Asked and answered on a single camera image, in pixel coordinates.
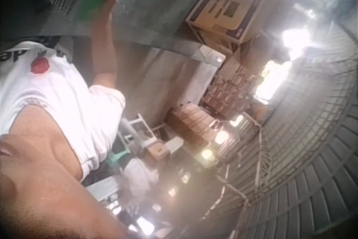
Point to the stack of brown cartons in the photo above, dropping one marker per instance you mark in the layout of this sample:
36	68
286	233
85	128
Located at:
190	124

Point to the small brown cardboard box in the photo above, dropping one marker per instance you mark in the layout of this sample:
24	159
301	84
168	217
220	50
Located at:
159	153

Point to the white box-shaped machine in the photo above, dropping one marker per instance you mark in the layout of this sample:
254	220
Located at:
104	188

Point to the white metal frame chair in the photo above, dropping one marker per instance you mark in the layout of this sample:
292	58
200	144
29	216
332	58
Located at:
140	132

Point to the green plastic stool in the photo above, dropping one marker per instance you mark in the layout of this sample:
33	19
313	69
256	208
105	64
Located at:
118	156

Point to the large printed cardboard box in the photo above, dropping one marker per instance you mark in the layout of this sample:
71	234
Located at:
223	12

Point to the rack of brown boxes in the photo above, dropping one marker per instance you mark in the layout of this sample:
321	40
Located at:
232	88

